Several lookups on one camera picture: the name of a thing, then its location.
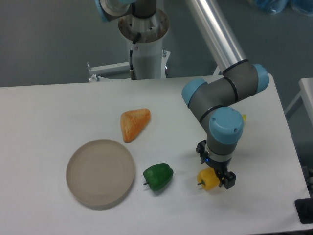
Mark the green bell pepper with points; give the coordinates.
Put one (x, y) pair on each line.
(158, 176)

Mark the white side table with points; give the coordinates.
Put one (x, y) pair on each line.
(304, 96)

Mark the blue plastic bag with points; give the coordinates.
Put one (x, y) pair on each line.
(304, 7)

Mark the yellow bell pepper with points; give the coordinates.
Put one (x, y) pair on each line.
(207, 179)

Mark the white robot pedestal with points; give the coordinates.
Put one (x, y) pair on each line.
(146, 56)

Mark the orange triangular bread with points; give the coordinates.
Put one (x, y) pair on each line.
(133, 122)

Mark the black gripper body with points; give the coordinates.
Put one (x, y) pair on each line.
(217, 162)

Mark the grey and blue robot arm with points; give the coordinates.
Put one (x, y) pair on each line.
(210, 103)

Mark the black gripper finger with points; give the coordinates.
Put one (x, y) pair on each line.
(200, 149)
(227, 179)

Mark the black device at table edge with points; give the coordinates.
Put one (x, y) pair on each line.
(304, 208)

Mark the beige round plate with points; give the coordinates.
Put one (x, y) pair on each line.
(100, 174)

